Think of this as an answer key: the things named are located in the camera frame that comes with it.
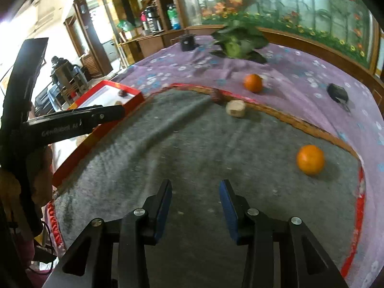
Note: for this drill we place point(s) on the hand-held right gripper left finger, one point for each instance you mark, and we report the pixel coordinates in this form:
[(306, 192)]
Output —
[(164, 213)]

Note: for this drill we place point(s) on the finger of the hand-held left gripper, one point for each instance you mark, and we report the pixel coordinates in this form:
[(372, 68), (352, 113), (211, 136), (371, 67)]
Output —
[(111, 114)]

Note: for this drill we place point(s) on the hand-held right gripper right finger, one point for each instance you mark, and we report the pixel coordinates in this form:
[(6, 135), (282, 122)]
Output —
[(229, 213)]

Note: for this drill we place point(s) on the red box with white inside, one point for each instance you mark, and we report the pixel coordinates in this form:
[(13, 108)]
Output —
[(102, 94)]

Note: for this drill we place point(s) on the dark red date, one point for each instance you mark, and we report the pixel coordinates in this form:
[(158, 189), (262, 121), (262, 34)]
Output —
[(216, 96), (121, 93)]

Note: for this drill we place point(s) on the person's left hand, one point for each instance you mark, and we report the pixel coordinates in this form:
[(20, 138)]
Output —
[(42, 174)]

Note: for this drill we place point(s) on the table with blue cloth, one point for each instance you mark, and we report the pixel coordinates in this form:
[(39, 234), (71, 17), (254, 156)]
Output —
[(55, 96)]

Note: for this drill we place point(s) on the wooden chair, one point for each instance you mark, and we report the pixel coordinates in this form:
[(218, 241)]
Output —
[(67, 81)]

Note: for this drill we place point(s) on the grey mat with red trim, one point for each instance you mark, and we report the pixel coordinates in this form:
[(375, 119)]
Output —
[(195, 150)]

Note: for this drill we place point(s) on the wooden cabinet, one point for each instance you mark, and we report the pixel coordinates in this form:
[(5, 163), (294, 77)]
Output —
[(153, 45)]

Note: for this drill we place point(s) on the green bag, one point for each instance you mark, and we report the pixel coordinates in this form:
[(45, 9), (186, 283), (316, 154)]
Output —
[(124, 26)]

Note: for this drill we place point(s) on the orange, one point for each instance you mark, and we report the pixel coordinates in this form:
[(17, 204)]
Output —
[(253, 83), (310, 159)]

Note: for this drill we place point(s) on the pink bottle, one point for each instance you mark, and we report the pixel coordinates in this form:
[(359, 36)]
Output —
[(144, 21)]

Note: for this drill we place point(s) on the black thermos jug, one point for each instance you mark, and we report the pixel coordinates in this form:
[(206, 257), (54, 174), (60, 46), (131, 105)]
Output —
[(152, 19)]

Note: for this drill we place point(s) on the black cup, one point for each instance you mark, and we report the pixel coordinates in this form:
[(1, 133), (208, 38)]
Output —
[(186, 43)]

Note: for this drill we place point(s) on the green plastic bottle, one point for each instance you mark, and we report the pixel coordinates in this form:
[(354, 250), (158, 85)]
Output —
[(173, 18)]

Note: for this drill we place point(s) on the green leafy plant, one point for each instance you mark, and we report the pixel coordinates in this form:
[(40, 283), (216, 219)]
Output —
[(234, 49)]

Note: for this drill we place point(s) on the purple floral cloth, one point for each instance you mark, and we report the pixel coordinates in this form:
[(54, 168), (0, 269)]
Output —
[(300, 75)]

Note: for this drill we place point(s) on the wooden door frame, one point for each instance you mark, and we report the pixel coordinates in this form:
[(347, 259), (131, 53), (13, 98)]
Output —
[(87, 42)]

